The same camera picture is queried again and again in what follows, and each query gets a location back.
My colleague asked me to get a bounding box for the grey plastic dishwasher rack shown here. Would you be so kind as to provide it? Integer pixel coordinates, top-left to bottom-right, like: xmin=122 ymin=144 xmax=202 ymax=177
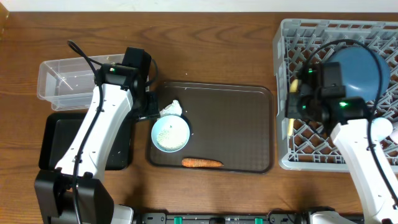
xmin=272 ymin=19 xmax=397 ymax=172

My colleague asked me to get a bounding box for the light blue plastic cup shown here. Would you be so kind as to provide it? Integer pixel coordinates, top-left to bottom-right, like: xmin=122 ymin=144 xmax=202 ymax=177
xmin=371 ymin=118 xmax=393 ymax=141

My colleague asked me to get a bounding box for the pale yellow plastic spoon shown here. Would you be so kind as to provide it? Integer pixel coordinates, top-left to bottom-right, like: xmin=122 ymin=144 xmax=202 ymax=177
xmin=287 ymin=79 xmax=300 ymax=136

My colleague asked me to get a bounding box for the light blue bowl with rice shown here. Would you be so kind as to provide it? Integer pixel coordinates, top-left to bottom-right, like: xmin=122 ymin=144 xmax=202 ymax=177
xmin=150 ymin=115 xmax=190 ymax=153

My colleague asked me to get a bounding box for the dark blue plate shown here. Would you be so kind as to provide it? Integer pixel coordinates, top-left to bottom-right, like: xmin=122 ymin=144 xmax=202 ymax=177
xmin=325 ymin=47 xmax=391 ymax=101

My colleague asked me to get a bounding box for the white napkin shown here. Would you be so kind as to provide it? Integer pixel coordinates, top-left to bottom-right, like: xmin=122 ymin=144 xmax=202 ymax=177
xmin=160 ymin=100 xmax=182 ymax=117

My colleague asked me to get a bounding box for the black plastic bin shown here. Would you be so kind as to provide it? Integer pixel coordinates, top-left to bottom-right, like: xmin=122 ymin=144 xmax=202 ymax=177
xmin=39 ymin=113 xmax=132 ymax=170

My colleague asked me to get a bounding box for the dark brown serving tray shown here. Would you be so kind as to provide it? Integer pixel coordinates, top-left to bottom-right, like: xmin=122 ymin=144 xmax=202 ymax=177
xmin=146 ymin=82 xmax=274 ymax=174

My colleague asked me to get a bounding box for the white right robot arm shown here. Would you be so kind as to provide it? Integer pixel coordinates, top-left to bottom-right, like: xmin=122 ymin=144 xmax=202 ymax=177
xmin=285 ymin=81 xmax=397 ymax=223

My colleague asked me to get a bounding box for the clear plastic bin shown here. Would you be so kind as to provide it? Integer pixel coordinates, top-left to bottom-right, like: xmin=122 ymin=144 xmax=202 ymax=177
xmin=37 ymin=54 xmax=125 ymax=112

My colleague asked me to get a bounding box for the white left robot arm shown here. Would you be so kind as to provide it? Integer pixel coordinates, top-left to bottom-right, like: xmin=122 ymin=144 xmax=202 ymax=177
xmin=34 ymin=63 xmax=159 ymax=223

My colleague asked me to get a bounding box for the orange carrot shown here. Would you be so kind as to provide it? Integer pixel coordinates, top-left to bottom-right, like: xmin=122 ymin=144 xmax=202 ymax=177
xmin=182 ymin=158 xmax=223 ymax=168

